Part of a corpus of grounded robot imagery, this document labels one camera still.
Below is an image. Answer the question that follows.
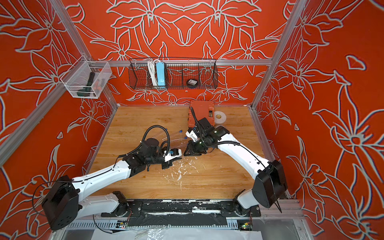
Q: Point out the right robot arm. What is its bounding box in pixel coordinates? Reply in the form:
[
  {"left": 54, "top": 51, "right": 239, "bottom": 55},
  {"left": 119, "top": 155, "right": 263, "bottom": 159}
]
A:
[{"left": 184, "top": 107, "right": 288, "bottom": 217}]

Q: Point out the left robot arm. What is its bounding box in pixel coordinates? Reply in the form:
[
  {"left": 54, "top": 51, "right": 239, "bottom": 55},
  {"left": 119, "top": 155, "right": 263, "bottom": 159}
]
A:
[{"left": 41, "top": 125, "right": 182, "bottom": 231}]

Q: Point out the white tape roll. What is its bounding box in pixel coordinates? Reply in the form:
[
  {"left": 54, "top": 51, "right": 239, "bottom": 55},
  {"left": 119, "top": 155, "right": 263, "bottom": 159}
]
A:
[{"left": 214, "top": 111, "right": 227, "bottom": 124}]

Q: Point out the orange tool case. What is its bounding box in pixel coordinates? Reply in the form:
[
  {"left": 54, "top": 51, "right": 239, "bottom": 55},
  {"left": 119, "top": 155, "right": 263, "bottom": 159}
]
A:
[{"left": 190, "top": 100, "right": 215, "bottom": 126}]

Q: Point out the small black device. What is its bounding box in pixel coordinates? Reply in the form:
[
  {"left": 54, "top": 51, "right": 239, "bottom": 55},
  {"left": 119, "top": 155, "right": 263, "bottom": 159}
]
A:
[{"left": 187, "top": 79, "right": 199, "bottom": 89}]

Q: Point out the light blue box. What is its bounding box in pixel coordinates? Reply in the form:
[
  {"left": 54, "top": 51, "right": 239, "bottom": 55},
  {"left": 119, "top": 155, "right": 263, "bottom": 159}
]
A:
[{"left": 156, "top": 62, "right": 166, "bottom": 88}]

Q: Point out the dark green tool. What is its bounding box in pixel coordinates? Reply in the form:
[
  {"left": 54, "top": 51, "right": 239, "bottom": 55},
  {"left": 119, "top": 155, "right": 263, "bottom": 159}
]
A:
[{"left": 77, "top": 72, "right": 95, "bottom": 97}]

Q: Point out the clear acrylic box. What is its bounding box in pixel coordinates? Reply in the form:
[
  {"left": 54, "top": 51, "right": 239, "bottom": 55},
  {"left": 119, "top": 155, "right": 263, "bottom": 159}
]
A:
[{"left": 60, "top": 56, "right": 112, "bottom": 99}]

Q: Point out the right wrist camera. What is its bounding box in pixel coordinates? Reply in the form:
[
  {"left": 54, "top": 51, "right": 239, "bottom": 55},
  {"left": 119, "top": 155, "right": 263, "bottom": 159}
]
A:
[{"left": 186, "top": 128, "right": 200, "bottom": 142}]

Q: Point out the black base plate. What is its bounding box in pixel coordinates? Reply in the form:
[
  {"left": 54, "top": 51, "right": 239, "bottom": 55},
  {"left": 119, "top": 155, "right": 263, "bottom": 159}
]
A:
[{"left": 101, "top": 199, "right": 261, "bottom": 230}]

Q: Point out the black wire basket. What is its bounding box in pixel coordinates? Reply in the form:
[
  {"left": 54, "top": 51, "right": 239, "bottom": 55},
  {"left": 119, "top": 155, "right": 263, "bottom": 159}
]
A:
[{"left": 128, "top": 57, "right": 219, "bottom": 90}]

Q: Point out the white cable bundle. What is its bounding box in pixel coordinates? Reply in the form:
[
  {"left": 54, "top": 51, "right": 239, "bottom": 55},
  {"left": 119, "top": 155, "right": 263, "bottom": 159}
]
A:
[{"left": 148, "top": 59, "right": 158, "bottom": 88}]

